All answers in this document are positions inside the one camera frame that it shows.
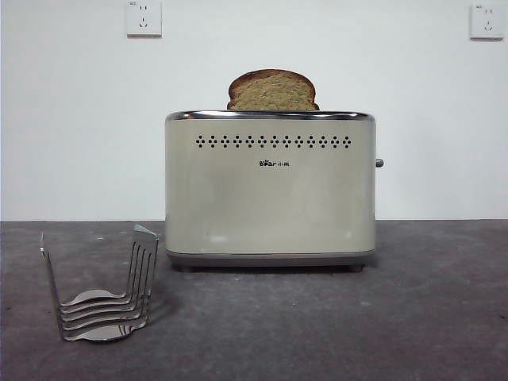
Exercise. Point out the brown bread slice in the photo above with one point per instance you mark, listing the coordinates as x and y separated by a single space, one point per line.
274 93

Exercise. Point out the grey toaster lever knob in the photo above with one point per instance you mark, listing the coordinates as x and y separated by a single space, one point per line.
379 162

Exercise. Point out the cream two-slot toaster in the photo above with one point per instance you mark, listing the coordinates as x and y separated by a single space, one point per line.
270 206

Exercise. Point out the shiny metal bread rack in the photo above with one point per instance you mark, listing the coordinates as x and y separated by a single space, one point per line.
103 317

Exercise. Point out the white wall socket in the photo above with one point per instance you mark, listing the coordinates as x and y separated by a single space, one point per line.
487 21
144 20

